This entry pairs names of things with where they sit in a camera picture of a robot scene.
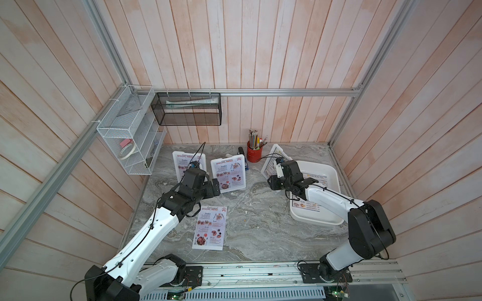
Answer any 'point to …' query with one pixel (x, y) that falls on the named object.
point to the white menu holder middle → (230, 173)
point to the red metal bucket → (253, 155)
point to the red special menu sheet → (209, 228)
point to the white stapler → (228, 155)
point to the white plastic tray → (326, 174)
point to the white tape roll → (130, 153)
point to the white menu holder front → (269, 167)
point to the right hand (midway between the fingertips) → (271, 178)
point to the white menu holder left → (183, 159)
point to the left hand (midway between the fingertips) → (209, 188)
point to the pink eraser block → (125, 142)
